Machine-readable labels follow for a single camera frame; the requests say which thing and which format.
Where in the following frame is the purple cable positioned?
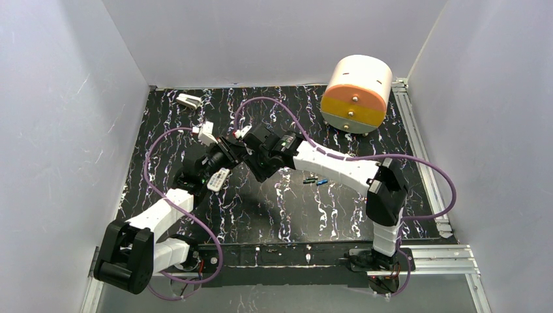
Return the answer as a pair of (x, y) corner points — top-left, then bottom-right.
(143, 126), (224, 301)
(233, 97), (457, 299)

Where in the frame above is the white remote control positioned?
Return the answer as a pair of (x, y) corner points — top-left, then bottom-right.
(207, 168), (231, 192)

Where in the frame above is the small white clip object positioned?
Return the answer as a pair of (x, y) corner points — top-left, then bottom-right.
(175, 93), (203, 110)

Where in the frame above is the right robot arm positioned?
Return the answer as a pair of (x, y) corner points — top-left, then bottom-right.
(233, 126), (408, 259)

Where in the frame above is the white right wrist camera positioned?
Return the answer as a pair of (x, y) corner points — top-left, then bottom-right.
(233, 125), (252, 140)

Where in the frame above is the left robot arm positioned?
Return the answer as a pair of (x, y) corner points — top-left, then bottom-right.
(93, 138), (247, 294)

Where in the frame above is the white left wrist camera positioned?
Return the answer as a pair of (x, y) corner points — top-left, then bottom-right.
(192, 121), (218, 147)

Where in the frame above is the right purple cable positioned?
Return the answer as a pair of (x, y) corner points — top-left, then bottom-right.
(233, 97), (457, 299)

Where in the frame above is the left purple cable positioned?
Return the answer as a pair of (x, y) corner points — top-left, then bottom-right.
(143, 126), (224, 301)

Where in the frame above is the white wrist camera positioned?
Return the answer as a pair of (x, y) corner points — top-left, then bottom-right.
(233, 125), (252, 140)
(192, 121), (218, 147)

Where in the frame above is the pink orange cylindrical drawer box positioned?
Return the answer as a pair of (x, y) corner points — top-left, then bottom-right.
(320, 55), (393, 136)

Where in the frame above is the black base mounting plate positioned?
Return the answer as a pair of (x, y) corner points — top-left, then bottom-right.
(166, 241), (416, 289)

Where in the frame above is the dark green battery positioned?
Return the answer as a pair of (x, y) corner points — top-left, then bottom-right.
(303, 177), (319, 184)

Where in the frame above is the aluminium frame rail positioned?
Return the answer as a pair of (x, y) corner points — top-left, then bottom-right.
(82, 83), (490, 312)

